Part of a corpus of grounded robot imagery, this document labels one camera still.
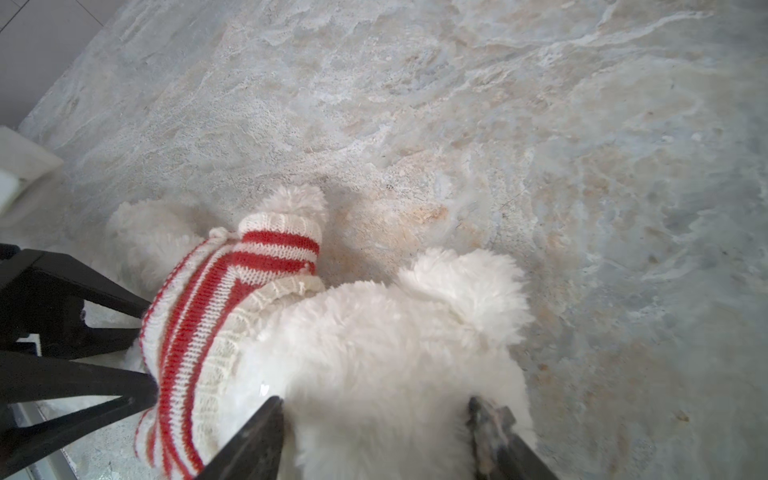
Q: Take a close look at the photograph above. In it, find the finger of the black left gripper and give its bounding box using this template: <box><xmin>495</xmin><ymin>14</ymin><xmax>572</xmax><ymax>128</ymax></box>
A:
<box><xmin>1</xmin><ymin>244</ymin><xmax>150</xmax><ymax>360</ymax></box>
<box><xmin>1</xmin><ymin>351</ymin><xmax>157</xmax><ymax>449</ymax></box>

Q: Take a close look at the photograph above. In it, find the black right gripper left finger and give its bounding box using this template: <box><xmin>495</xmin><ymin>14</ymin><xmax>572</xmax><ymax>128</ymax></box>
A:
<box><xmin>196</xmin><ymin>396</ymin><xmax>285</xmax><ymax>480</ymax></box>

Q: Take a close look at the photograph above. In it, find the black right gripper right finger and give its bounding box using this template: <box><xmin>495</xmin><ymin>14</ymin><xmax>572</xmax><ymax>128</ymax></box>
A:
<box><xmin>467</xmin><ymin>396</ymin><xmax>558</xmax><ymax>480</ymax></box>

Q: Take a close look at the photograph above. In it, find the white plush teddy bear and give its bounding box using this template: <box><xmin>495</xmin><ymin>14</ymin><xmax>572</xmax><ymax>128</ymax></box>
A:
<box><xmin>107</xmin><ymin>185</ymin><xmax>536</xmax><ymax>479</ymax></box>

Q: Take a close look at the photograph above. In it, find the red white striped shirt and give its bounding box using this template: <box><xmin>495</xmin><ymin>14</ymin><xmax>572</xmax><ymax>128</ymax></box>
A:
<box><xmin>134</xmin><ymin>212</ymin><xmax>325</xmax><ymax>479</ymax></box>

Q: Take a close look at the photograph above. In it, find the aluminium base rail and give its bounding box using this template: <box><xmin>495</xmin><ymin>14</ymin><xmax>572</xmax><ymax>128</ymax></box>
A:
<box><xmin>1</xmin><ymin>402</ymin><xmax>77</xmax><ymax>479</ymax></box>

